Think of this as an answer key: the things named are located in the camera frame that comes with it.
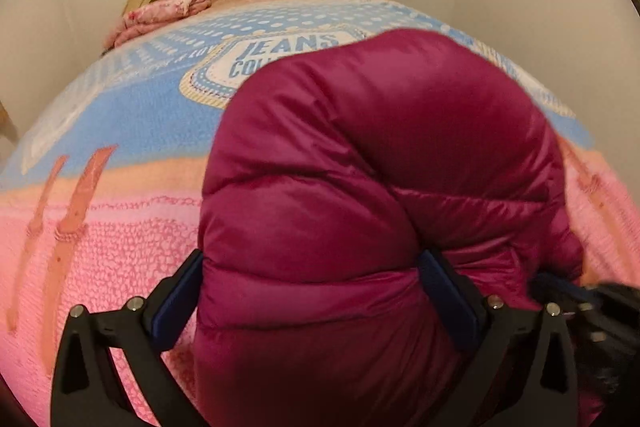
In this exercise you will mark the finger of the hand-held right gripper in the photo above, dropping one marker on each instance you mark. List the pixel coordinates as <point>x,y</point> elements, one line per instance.
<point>560,291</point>

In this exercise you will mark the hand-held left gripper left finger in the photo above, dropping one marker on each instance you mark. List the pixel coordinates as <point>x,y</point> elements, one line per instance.
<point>177,307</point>

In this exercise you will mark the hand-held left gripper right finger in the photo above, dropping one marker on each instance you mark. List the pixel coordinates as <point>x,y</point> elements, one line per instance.
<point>445,297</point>

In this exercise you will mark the magenta puffer jacket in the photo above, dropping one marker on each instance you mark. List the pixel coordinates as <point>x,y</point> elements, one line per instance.
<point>350,182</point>

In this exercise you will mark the pink and blue printed blanket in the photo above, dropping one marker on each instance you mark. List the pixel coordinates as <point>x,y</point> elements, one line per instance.
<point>125,117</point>

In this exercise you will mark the folded pink floral cloth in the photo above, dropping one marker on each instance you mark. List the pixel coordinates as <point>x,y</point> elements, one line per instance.
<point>150,14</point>

